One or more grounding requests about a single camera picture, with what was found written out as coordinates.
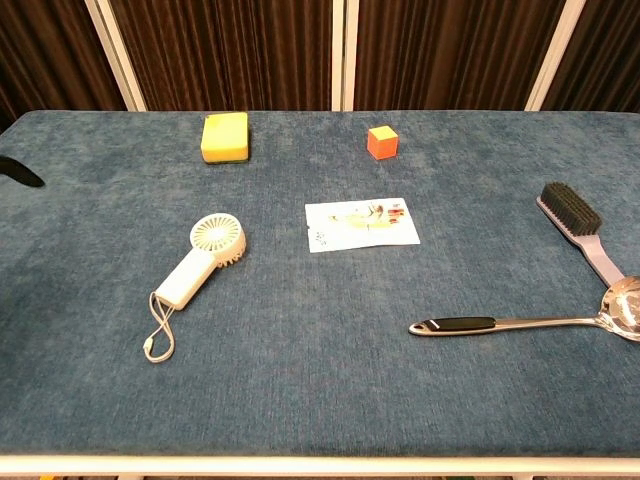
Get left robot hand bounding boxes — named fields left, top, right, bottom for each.
left=0, top=155, right=46, bottom=189

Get white handheld fan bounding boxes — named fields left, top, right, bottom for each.
left=142, top=212, right=248, bottom=365

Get brown curtain partition panel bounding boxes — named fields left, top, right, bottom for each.
left=109, top=0, right=346, bottom=112
left=343, top=0, right=566, bottom=112
left=0, top=0, right=147, bottom=134
left=524, top=0, right=640, bottom=114

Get yellow sponge block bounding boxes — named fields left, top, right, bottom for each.
left=200, top=111, right=251, bottom=165

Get white printed packet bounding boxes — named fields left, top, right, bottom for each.
left=304, top=197, right=422, bottom=255

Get orange and yellow cube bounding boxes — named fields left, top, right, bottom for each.
left=366, top=125, right=400, bottom=161

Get blue table cloth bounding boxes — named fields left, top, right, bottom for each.
left=0, top=109, right=640, bottom=459

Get grey brush black bristles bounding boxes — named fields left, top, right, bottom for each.
left=535, top=181, right=627, bottom=288

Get white table frame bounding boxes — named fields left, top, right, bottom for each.
left=0, top=453, right=640, bottom=480

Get steel ladle black handle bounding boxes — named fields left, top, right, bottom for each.
left=408, top=275, right=640, bottom=343

